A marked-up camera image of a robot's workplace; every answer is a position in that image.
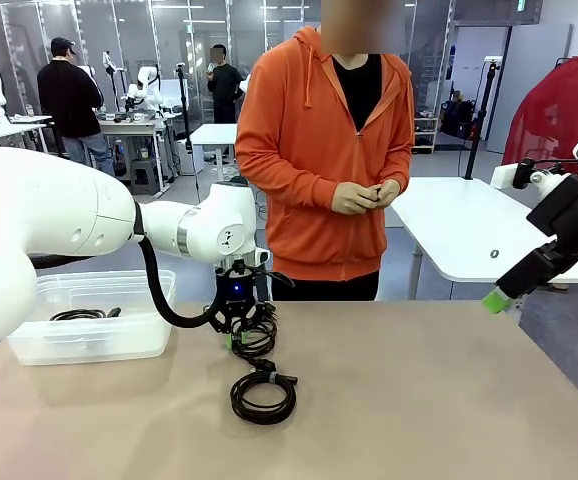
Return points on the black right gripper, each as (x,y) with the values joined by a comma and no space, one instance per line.
(569,210)

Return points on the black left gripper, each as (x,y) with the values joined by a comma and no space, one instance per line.
(236,295)

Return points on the person's right forearm orange sleeve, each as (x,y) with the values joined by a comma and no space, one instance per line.
(289,185)

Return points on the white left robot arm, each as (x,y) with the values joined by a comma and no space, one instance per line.
(44,210)

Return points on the person's left forearm orange sleeve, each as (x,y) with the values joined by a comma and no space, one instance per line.
(404,170)

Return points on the person's left hand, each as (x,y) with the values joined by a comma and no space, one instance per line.
(390,192)

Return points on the person's right hand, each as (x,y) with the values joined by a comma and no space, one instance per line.
(351,197)

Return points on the large white table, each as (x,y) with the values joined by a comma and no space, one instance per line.
(459,215)

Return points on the translucent plastic storage container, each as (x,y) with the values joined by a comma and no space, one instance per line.
(94,345)

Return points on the black tripod stand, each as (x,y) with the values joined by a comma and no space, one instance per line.
(186,120)
(476,140)

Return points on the red sheer cloth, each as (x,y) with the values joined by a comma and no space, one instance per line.
(544,115)

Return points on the white shoe rack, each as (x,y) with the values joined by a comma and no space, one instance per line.
(426,135)

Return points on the grey plastic stool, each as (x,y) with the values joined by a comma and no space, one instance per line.
(145,177)

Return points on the small white table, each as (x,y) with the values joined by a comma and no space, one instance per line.
(214,134)

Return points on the person in orange hoodie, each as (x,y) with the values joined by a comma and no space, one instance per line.
(309,125)

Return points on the white workbench with equipment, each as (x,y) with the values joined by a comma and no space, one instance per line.
(134,127)

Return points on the person in dark sweater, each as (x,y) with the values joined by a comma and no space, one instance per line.
(225,85)

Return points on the person in black jacket cap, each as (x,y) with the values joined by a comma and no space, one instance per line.
(66,100)

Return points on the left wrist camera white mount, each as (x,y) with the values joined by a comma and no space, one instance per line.
(263,256)

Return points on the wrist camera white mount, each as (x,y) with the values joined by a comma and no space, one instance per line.
(263,256)
(504,176)

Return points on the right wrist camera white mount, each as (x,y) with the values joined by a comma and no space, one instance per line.
(504,176)

